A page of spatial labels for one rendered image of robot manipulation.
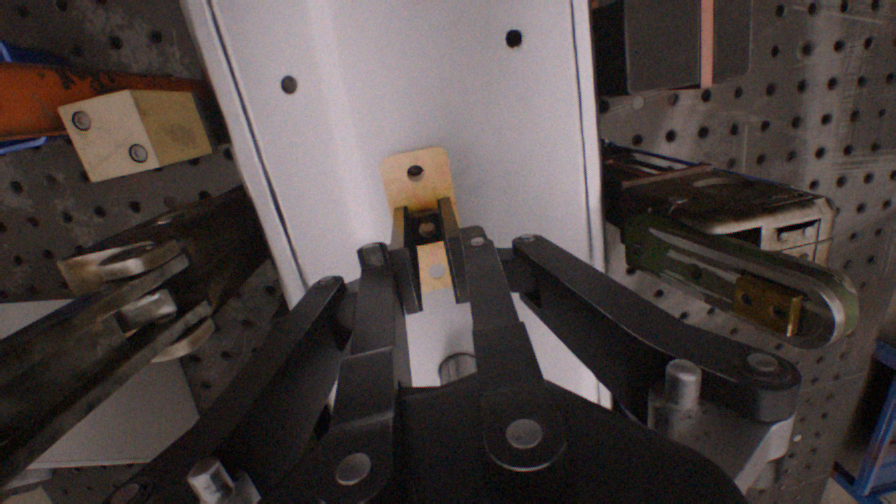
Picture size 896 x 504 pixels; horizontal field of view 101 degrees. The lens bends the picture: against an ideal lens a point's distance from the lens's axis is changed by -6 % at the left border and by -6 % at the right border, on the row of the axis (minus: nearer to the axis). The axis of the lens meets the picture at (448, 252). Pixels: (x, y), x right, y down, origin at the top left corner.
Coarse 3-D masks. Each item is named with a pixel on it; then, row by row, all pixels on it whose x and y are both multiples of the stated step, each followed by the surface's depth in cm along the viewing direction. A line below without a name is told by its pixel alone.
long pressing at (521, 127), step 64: (192, 0) 20; (256, 0) 21; (320, 0) 21; (384, 0) 21; (448, 0) 21; (512, 0) 22; (576, 0) 22; (256, 64) 22; (320, 64) 22; (384, 64) 22; (448, 64) 23; (512, 64) 23; (576, 64) 23; (256, 128) 23; (320, 128) 23; (384, 128) 23; (448, 128) 24; (512, 128) 24; (576, 128) 24; (256, 192) 24; (320, 192) 24; (384, 192) 25; (512, 192) 25; (576, 192) 26; (320, 256) 26; (448, 320) 28; (576, 384) 31
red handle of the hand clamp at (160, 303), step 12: (156, 288) 19; (168, 288) 19; (144, 300) 19; (156, 300) 19; (168, 300) 19; (120, 312) 18; (132, 312) 18; (144, 312) 19; (156, 312) 19; (168, 312) 19; (120, 324) 18; (132, 324) 18; (144, 324) 19
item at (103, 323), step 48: (96, 288) 17; (144, 288) 18; (48, 336) 13; (96, 336) 16; (144, 336) 18; (0, 384) 12; (48, 384) 14; (96, 384) 15; (0, 432) 12; (48, 432) 13; (0, 480) 11
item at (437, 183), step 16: (384, 160) 22; (400, 160) 22; (416, 160) 22; (432, 160) 22; (384, 176) 22; (400, 176) 22; (432, 176) 22; (448, 176) 22; (400, 192) 22; (416, 192) 22; (432, 192) 22; (448, 192) 22; (416, 208) 23; (432, 208) 23; (416, 224) 22; (416, 240) 22; (432, 240) 22; (432, 256) 24; (448, 272) 24; (432, 288) 24
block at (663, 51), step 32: (640, 0) 24; (672, 0) 24; (704, 0) 24; (736, 0) 24; (608, 32) 26; (640, 32) 24; (672, 32) 25; (704, 32) 25; (736, 32) 25; (608, 64) 27; (640, 64) 25; (672, 64) 25; (704, 64) 25; (736, 64) 26; (608, 96) 31
